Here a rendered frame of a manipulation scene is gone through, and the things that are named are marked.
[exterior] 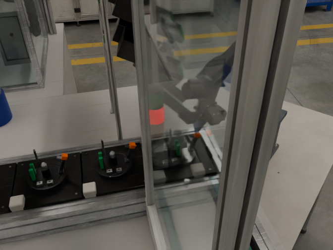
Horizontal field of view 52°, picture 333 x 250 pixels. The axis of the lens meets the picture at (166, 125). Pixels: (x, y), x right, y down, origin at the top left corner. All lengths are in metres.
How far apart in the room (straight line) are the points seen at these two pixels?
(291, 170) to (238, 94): 1.29
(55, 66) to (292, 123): 1.47
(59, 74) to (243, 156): 2.00
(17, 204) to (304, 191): 1.06
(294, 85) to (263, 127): 3.60
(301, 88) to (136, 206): 2.84
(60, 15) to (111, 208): 4.28
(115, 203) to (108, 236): 0.12
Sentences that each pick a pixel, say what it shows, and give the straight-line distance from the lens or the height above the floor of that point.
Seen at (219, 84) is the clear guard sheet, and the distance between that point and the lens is 0.33.
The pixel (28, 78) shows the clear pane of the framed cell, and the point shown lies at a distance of 2.11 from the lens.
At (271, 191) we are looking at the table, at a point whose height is 0.86.
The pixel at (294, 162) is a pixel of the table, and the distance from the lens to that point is 1.58.
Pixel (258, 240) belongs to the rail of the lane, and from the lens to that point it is 1.16.
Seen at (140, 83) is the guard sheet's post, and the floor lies 1.44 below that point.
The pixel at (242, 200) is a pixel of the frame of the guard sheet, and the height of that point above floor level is 1.66.
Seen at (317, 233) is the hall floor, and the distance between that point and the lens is 2.48.
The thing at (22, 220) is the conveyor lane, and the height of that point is 0.96.
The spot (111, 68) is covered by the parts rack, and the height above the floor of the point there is 1.28.
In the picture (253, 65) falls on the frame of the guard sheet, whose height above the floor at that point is 1.79.
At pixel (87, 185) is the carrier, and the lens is 1.26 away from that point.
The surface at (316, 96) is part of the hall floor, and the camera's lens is 3.74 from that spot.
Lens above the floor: 1.90
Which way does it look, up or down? 38 degrees down
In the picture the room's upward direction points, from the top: 1 degrees counter-clockwise
